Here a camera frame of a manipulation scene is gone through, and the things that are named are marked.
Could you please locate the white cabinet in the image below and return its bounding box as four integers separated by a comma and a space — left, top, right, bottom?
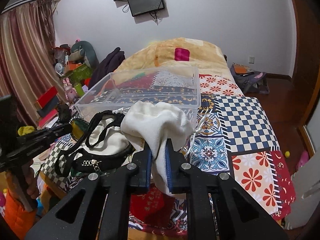
284, 151, 320, 230

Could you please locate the patchwork patterned tablecloth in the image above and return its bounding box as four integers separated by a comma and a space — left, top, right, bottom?
39, 73, 297, 239

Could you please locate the grey backpack on floor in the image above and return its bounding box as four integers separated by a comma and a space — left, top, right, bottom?
230, 63, 270, 94

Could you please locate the person left hand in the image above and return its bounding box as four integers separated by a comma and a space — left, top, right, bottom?
5, 159, 40, 200

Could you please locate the dark purple jacket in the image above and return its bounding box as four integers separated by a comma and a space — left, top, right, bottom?
88, 47, 125, 89

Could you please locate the green cardboard box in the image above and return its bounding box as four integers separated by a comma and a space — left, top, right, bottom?
63, 63, 93, 84

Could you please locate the red felt pouch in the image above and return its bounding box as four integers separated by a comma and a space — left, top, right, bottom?
130, 184, 175, 228

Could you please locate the pink bunny plush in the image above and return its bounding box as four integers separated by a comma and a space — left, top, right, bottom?
62, 77, 78, 103

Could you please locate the small black wall monitor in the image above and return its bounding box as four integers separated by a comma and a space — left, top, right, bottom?
127, 0, 165, 17

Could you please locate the beige fluffy blanket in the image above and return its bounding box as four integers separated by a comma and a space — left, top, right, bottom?
117, 37, 233, 80

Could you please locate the white bag with black straps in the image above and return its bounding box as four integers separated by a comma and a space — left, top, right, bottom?
54, 109, 134, 177

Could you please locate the striped pink brown curtain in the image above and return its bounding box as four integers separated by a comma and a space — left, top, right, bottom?
1, 0, 65, 125

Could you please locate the grey green plush toy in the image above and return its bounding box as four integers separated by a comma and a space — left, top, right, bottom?
69, 41, 99, 69

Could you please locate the clear plastic storage box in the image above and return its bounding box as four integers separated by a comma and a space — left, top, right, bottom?
75, 66, 201, 127

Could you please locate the white drawstring pouch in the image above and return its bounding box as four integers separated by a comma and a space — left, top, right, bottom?
119, 101, 205, 199

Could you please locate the red gift box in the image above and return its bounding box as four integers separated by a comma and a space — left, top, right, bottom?
34, 86, 58, 110

